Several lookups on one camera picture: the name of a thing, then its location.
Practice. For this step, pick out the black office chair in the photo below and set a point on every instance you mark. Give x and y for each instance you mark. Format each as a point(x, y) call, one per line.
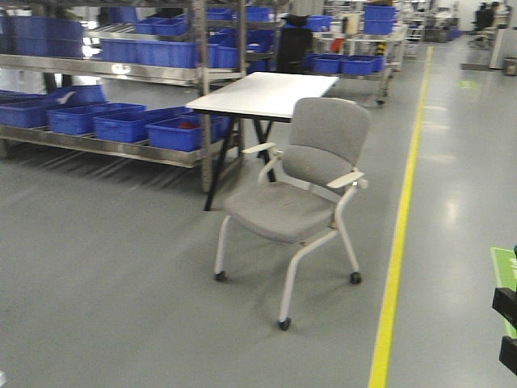
point(295, 42)

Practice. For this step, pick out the grey padded chair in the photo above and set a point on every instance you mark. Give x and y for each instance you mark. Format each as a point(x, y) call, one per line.
point(303, 190)

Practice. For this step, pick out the blue bin with red item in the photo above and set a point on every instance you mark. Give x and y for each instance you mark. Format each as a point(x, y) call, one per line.
point(181, 133)

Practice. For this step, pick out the white folding table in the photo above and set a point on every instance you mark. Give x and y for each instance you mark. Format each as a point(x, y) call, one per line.
point(259, 96)

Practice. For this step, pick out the blue bin on lower shelf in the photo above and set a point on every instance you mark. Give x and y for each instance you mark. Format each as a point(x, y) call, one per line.
point(130, 127)

